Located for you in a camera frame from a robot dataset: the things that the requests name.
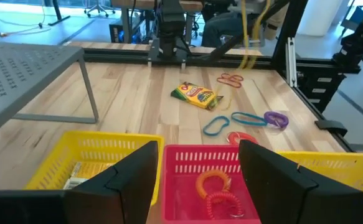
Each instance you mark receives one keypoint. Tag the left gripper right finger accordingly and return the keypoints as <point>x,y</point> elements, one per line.
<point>271,186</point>

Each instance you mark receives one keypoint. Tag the yellow rubber band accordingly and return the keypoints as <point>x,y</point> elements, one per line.
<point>245,31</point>

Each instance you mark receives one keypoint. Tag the black stand pole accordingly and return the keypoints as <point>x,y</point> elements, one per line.
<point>56,12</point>

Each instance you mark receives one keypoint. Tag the silver aluminium bracket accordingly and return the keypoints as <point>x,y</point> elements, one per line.
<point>290,62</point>

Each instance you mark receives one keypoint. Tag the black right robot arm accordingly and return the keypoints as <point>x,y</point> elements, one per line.
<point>170,31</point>

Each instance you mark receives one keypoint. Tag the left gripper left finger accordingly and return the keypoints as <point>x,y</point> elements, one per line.
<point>122,196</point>

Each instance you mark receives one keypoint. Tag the yellow green crayon box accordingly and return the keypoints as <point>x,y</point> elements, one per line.
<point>193,95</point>

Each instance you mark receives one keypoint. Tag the grey office chair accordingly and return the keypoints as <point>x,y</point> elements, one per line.
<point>98,7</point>

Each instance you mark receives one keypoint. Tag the black computer tower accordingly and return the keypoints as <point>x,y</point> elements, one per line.
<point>119,31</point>

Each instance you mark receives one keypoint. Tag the wooden desk grey legs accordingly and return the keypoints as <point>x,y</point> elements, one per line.
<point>187,5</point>

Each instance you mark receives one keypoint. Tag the red rubber band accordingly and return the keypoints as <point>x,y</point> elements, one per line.
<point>228,83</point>
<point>235,76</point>

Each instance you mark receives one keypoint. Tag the blue rubber band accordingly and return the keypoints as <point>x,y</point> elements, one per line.
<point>206,130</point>
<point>249,124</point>

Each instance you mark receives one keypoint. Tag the red orange coil wristband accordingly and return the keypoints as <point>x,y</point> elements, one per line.
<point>234,135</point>
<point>212,199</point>

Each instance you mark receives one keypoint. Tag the grey perforated metal shelf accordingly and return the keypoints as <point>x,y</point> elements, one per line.
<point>13,77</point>

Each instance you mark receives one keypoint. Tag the purple coil wristband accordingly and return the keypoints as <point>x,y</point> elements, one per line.
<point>270,116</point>

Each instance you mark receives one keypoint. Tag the black table edge clamp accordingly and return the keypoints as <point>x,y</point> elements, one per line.
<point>330,127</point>

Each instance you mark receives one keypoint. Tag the yellow plastic basket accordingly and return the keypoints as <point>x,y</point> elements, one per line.
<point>340,157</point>
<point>75,138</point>

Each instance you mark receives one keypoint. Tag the red plastic basket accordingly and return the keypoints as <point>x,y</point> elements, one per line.
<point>181,199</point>

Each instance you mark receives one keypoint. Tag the yellow package white label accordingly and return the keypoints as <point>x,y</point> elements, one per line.
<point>89,170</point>

